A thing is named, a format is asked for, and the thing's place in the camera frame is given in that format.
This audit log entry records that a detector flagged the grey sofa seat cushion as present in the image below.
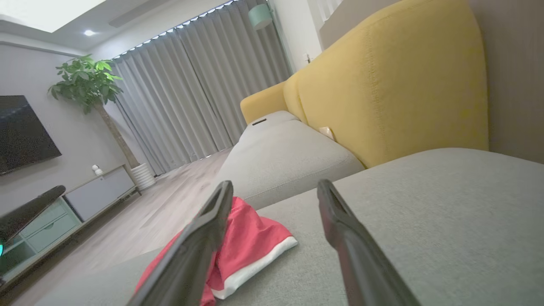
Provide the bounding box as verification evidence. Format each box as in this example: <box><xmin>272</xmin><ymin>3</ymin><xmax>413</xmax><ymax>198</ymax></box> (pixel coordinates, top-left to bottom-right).
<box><xmin>215</xmin><ymin>120</ymin><xmax>365</xmax><ymax>210</ymax></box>
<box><xmin>239</xmin><ymin>110</ymin><xmax>300</xmax><ymax>143</ymax></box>

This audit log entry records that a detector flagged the wide grey chaise seat cushion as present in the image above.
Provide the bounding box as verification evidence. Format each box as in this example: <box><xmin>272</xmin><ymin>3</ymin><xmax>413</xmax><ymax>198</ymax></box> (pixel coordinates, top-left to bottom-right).
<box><xmin>36</xmin><ymin>147</ymin><xmax>544</xmax><ymax>306</ymax></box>

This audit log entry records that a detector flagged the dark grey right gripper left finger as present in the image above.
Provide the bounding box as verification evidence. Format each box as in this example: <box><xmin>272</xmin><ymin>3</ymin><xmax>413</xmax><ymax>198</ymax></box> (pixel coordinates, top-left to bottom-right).
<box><xmin>127</xmin><ymin>180</ymin><xmax>234</xmax><ymax>306</ymax></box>

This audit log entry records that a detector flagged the grey low television cabinet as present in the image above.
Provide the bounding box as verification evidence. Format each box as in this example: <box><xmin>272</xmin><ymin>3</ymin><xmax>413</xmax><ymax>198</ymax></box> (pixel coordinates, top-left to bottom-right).
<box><xmin>0</xmin><ymin>165</ymin><xmax>142</xmax><ymax>295</ymax></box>

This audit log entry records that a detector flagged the green leafy indoor tree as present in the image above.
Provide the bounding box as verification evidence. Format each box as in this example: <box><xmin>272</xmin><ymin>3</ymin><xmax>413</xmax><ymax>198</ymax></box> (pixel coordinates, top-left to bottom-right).
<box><xmin>48</xmin><ymin>54</ymin><xmax>142</xmax><ymax>169</ymax></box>

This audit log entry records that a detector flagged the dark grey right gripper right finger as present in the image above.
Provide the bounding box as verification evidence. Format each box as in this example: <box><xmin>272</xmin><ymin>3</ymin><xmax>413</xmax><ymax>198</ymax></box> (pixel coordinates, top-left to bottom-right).
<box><xmin>317</xmin><ymin>179</ymin><xmax>421</xmax><ymax>306</ymax></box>

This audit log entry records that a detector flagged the mint green lamp shade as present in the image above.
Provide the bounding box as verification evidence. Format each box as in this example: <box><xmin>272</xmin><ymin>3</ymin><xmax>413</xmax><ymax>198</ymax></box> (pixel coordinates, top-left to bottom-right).
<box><xmin>248</xmin><ymin>3</ymin><xmax>274</xmax><ymax>31</ymax></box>

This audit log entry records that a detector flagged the white ribbed plant pot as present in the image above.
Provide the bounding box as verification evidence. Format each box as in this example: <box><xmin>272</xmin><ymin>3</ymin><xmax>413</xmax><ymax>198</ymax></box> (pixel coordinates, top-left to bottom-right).
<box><xmin>130</xmin><ymin>163</ymin><xmax>157</xmax><ymax>191</ymax></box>

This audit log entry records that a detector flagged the red white number 23 jersey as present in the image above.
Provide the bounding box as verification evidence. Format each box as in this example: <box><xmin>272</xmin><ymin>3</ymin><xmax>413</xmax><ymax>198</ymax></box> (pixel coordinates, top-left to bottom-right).
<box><xmin>135</xmin><ymin>195</ymin><xmax>298</xmax><ymax>306</ymax></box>

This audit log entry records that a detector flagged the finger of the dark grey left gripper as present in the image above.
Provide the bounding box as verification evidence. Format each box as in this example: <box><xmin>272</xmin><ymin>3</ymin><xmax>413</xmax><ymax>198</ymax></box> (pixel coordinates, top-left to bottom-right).
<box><xmin>0</xmin><ymin>185</ymin><xmax>66</xmax><ymax>245</ymax></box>

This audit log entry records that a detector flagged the yellow sofa end armrest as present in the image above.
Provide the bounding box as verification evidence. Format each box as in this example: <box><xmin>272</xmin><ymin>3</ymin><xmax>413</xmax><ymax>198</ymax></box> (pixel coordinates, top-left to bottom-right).
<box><xmin>240</xmin><ymin>81</ymin><xmax>288</xmax><ymax>125</ymax></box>

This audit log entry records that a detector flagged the bright ceiling light panel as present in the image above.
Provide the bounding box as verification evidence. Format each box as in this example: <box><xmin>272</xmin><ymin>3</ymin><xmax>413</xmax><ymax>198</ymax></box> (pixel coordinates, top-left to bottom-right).
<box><xmin>0</xmin><ymin>0</ymin><xmax>107</xmax><ymax>34</ymax></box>

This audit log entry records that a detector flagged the grey pleated curtain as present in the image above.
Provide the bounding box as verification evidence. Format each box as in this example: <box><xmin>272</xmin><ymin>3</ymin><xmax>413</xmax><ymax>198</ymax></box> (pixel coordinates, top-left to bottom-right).
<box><xmin>111</xmin><ymin>0</ymin><xmax>295</xmax><ymax>176</ymax></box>

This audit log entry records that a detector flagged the black wall television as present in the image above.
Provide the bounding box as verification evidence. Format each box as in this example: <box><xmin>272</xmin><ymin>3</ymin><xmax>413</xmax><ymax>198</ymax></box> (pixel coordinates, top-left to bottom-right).
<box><xmin>0</xmin><ymin>95</ymin><xmax>62</xmax><ymax>176</ymax></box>

